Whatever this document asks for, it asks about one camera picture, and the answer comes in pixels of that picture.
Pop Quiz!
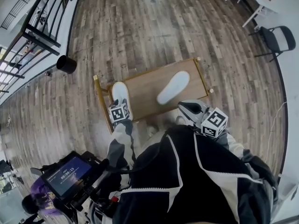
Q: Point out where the white floor cable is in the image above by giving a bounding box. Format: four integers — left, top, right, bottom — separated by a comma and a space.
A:
266, 101, 287, 161

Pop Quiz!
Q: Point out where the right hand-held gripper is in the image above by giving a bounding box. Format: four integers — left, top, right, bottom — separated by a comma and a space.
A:
178, 99, 229, 138

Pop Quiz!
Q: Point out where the person's left forearm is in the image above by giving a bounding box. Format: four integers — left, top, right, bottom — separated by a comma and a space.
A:
106, 119, 137, 172

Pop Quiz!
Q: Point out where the black round bin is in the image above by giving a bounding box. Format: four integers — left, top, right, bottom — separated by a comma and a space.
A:
56, 55, 78, 74

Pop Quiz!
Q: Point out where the black chest mount rig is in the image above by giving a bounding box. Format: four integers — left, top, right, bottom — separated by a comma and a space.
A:
67, 159, 122, 219

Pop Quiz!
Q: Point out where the black metal railing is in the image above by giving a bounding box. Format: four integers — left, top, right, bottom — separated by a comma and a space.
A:
0, 0, 78, 98

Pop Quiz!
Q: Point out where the gold wooden shoe rack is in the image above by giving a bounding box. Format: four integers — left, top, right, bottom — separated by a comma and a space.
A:
93, 57, 214, 135

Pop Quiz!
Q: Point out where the black screen tablet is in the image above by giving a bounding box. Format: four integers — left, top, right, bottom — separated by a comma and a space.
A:
41, 151, 103, 200

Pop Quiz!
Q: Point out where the person's right forearm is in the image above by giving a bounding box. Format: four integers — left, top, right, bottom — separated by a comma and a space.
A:
218, 129, 252, 160

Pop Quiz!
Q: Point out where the black folding chair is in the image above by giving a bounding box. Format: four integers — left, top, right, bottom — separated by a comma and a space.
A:
249, 26, 297, 63

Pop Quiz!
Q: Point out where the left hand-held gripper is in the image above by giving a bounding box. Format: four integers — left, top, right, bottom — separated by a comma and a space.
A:
108, 98, 130, 125

